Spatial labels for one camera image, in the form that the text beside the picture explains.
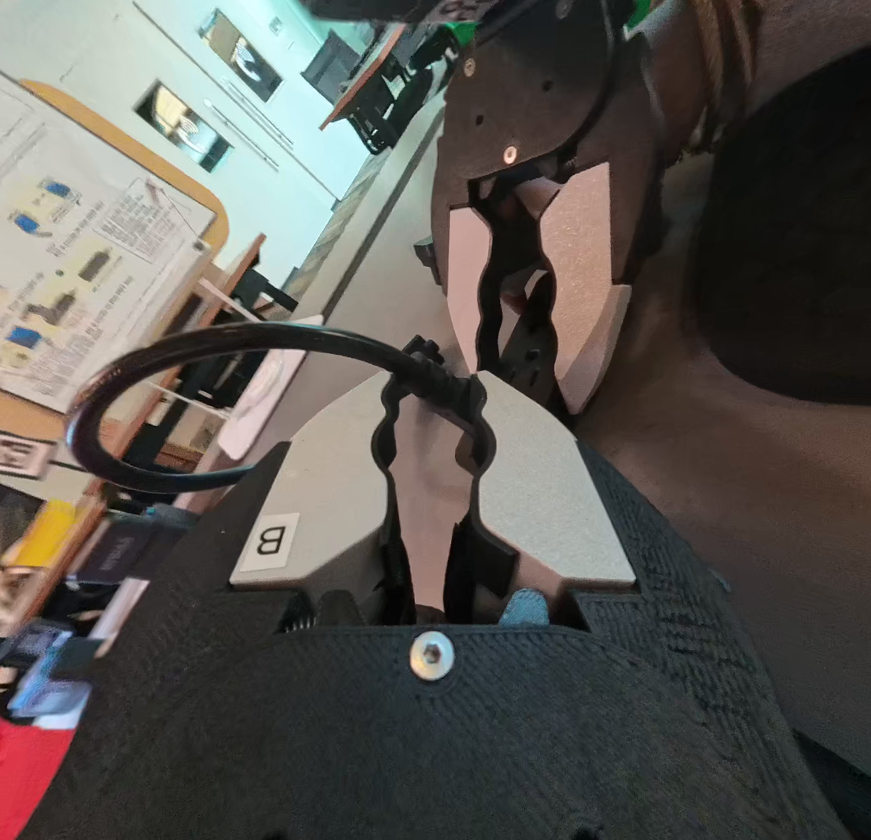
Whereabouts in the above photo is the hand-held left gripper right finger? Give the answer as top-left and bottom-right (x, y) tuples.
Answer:
(456, 371), (639, 592)

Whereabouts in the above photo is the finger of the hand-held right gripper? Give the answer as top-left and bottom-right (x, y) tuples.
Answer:
(538, 161), (635, 417)
(444, 202), (510, 377)

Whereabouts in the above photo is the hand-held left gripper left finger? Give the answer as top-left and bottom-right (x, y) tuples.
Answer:
(229, 371), (412, 592)

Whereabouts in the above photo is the black power strip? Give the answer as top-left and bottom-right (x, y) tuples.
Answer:
(497, 269), (558, 411)

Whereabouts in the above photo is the black power plug with cable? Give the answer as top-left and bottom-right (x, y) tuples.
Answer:
(67, 323), (492, 497)

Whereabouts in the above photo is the person's right hand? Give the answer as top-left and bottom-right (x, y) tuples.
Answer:
(629, 0), (695, 171)

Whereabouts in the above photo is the black plastic object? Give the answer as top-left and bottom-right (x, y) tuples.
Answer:
(412, 236), (445, 288)

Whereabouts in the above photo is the white pad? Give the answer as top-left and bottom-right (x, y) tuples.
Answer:
(218, 313), (328, 461)

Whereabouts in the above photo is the wooden desk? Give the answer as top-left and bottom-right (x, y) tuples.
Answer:
(197, 233), (300, 324)
(318, 22), (477, 155)

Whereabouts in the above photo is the dark book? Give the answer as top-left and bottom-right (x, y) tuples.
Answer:
(73, 519), (149, 584)

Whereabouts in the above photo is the yellow box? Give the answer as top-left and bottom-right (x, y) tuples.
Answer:
(10, 498), (77, 569)

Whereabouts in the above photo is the black and white code label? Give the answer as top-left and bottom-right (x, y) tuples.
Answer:
(0, 430), (57, 480)

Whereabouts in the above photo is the framed instruction poster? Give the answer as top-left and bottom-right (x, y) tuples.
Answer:
(0, 71), (231, 419)

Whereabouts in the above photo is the red box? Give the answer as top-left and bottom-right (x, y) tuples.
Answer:
(0, 718), (77, 840)

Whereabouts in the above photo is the gold braided bracelet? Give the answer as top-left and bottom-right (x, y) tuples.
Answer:
(650, 0), (725, 155)

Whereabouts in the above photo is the brown cord bracelet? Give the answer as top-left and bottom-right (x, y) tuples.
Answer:
(708, 0), (770, 133)

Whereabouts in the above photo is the framed wall picture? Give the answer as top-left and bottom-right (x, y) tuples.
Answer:
(133, 80), (234, 174)
(197, 6), (284, 104)

